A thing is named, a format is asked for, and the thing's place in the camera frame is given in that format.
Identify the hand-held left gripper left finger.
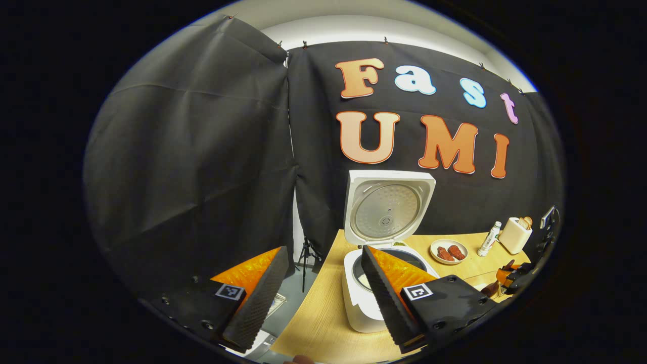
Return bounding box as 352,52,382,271
144,246,290,353

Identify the white toaster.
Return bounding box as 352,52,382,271
498,217,532,255

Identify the black tripod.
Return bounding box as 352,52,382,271
296,237,324,294

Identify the white rice cooker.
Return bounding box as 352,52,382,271
342,170,439,333

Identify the white drink bottle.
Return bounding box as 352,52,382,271
477,221,502,257

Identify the cream round plate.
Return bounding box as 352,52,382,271
430,239,469,264

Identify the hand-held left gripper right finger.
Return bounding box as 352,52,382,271
361,245,498,354

